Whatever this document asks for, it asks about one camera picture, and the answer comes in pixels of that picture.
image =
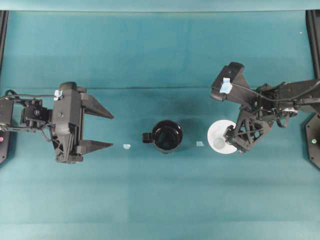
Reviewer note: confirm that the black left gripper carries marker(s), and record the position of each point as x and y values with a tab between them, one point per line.
67	126

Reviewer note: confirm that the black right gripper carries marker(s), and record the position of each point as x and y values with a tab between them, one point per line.
256	120

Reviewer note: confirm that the white paper cup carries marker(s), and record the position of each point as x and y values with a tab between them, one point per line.
216	139

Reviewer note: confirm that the black cup holder with handle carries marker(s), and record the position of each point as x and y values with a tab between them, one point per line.
166	136

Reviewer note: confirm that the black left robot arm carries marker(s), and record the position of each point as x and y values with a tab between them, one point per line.
30	115

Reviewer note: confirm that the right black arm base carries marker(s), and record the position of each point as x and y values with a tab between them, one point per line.
312	128

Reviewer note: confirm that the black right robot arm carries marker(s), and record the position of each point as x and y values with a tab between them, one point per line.
305	95

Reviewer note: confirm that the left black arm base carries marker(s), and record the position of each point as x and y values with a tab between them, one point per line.
6	108

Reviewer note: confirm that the right blue tape marker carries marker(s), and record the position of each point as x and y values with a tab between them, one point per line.
199	144

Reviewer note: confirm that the blue tape marker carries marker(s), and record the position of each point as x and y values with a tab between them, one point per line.
199	144
126	146

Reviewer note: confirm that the left blue tape marker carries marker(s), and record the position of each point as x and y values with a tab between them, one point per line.
126	146

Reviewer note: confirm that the teal table cloth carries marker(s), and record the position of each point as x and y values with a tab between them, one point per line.
147	61

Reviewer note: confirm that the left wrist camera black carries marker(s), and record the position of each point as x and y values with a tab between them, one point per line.
58	93

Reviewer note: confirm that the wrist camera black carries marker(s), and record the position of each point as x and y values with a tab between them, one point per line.
231	85
58	93

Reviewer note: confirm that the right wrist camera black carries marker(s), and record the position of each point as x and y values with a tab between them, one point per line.
231	85

